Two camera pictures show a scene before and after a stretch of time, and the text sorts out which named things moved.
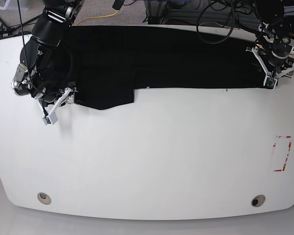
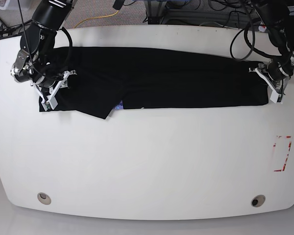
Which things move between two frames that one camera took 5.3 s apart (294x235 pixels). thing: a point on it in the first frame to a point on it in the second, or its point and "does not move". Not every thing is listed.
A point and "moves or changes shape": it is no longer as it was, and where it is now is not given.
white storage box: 1,4 does not move
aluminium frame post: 155,11 does not move
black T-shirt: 108,62 moves or changes shape
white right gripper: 51,118 to 52,101
